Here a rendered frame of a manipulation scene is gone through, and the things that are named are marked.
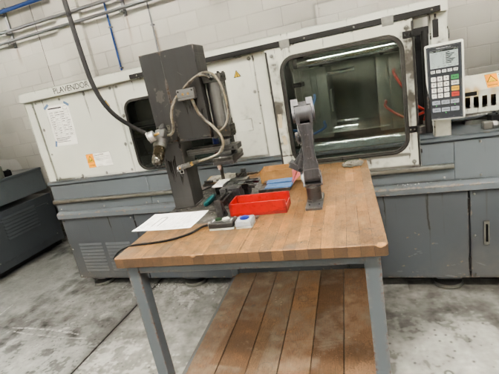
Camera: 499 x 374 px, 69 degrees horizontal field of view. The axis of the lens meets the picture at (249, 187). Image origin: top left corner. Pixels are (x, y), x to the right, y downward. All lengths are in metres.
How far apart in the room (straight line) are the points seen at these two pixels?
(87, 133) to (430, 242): 2.49
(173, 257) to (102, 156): 1.76
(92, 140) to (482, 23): 3.75
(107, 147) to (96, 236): 0.78
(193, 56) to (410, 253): 1.73
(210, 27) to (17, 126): 3.55
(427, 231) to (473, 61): 2.41
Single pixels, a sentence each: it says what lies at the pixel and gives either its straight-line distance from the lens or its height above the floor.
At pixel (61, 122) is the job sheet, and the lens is 3.17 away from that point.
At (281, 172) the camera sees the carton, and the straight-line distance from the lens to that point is 1.99.
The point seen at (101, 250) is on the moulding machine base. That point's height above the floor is 0.35.
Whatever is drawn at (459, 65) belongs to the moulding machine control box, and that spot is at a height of 1.34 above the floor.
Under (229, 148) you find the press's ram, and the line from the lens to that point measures 1.74.
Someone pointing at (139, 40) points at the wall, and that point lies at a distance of 5.18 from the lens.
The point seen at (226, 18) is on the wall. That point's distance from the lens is 4.67.
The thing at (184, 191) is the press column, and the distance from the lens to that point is 1.85.
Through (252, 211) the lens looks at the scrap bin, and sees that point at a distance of 1.56.
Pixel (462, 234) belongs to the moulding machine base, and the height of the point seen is 0.38.
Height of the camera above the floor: 1.43
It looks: 15 degrees down
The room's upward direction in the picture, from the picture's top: 11 degrees counter-clockwise
